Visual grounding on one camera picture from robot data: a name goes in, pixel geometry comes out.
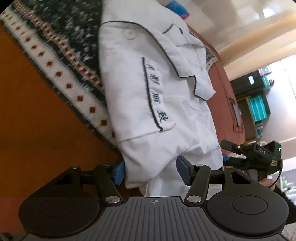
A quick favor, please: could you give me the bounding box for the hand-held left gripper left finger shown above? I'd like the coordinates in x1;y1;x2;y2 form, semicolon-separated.
44;162;125;205

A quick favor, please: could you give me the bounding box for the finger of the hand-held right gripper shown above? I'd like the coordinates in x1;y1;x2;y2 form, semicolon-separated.
220;140;244;154
223;158;248;167

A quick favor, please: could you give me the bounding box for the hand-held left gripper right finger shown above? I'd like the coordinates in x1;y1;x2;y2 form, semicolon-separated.
176;156;275;207

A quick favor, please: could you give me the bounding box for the white shirt with dark piping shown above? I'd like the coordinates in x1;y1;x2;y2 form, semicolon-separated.
98;5;223;197

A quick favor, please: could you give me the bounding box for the person's right forearm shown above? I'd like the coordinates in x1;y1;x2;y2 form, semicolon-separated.
259;177;296;210

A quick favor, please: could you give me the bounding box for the dark slim object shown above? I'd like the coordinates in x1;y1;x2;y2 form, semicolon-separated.
229;97;242;128

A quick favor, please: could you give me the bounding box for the shelf with teal bins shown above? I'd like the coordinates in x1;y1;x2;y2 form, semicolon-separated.
237;94;271;143

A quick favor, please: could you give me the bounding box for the dark patterned mat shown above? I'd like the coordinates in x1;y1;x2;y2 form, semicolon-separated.
0;0;219;149

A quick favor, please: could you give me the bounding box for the blue and white packet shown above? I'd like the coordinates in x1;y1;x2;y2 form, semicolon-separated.
166;0;190;19

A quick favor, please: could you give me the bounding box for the black cable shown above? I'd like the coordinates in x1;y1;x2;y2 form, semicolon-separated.
269;160;284;189

